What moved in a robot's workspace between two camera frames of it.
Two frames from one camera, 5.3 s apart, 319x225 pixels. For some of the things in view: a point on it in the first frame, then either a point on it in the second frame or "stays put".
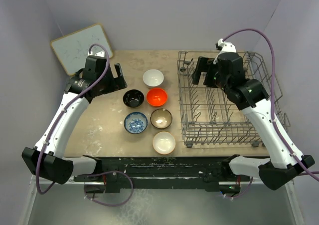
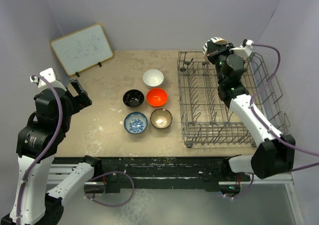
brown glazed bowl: [161, 118] stays put
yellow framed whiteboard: [72, 49] stays put
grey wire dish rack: [209, 116] stays put
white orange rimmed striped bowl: [164, 142] to [217, 40]
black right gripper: [204, 64] to [215, 50]
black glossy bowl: [133, 98] stays put
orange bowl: [156, 97] stays put
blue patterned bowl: [135, 122] stays put
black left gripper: [116, 84] to [80, 101]
